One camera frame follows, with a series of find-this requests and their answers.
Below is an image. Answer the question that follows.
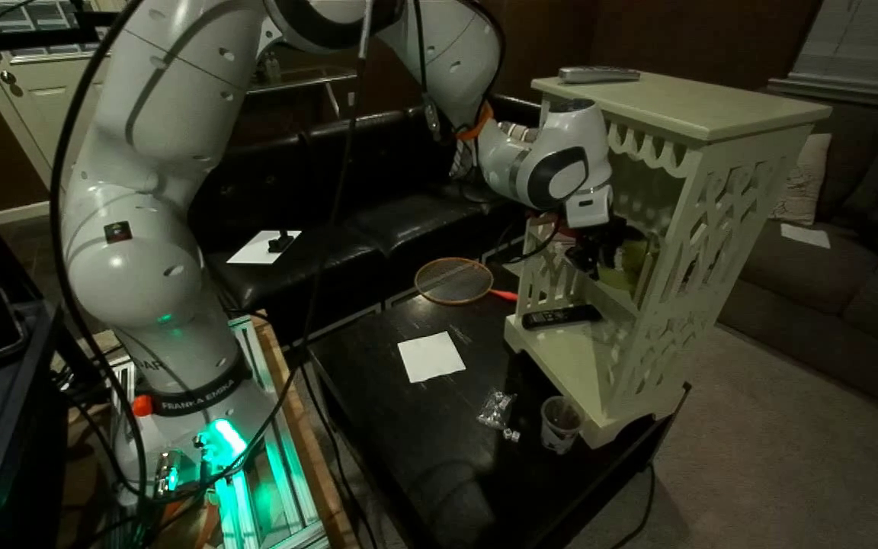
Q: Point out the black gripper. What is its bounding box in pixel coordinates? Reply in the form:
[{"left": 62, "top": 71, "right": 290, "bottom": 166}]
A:
[{"left": 565, "top": 217, "right": 644, "bottom": 267}]

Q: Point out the yellow bowl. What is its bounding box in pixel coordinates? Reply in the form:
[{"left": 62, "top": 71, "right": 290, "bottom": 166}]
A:
[{"left": 600, "top": 257, "right": 648, "bottom": 296}]

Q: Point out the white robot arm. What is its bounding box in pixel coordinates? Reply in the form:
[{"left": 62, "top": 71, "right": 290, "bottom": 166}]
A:
[{"left": 57, "top": 0, "right": 614, "bottom": 484}]

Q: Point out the white wooden shelf unit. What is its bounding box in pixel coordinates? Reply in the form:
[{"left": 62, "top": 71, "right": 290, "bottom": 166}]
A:
[{"left": 504, "top": 73, "right": 830, "bottom": 447}]

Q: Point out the black remote on bottom shelf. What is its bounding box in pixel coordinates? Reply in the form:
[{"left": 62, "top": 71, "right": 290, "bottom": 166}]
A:
[{"left": 521, "top": 305, "right": 605, "bottom": 329}]

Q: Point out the grey remote on shelf top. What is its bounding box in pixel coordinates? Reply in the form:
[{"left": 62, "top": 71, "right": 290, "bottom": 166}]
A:
[{"left": 559, "top": 64, "right": 640, "bottom": 86}]

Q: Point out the small dark cup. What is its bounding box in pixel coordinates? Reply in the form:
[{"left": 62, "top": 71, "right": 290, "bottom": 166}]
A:
[{"left": 538, "top": 397, "right": 581, "bottom": 453}]

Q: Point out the small plastic packet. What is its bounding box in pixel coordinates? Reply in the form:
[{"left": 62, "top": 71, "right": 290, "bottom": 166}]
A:
[{"left": 476, "top": 389, "right": 521, "bottom": 443}]

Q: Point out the white paper on table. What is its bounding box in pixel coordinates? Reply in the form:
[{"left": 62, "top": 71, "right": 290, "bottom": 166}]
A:
[{"left": 397, "top": 333, "right": 465, "bottom": 384}]

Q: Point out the white paper on sofa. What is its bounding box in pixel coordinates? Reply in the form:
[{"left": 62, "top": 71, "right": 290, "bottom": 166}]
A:
[{"left": 776, "top": 221, "right": 832, "bottom": 249}]

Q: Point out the black leather couch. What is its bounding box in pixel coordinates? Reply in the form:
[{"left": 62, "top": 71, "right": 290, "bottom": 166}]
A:
[{"left": 190, "top": 107, "right": 527, "bottom": 342}]

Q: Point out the black coffee table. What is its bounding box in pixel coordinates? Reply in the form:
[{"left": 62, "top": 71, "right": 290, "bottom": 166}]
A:
[{"left": 312, "top": 296, "right": 672, "bottom": 549}]

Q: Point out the brown fabric sofa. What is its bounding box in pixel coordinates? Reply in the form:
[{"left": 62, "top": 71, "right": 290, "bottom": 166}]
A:
[{"left": 718, "top": 104, "right": 878, "bottom": 402}]

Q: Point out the white paper on couch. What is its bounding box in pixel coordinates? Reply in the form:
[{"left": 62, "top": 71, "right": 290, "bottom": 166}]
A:
[{"left": 229, "top": 230, "right": 298, "bottom": 266}]

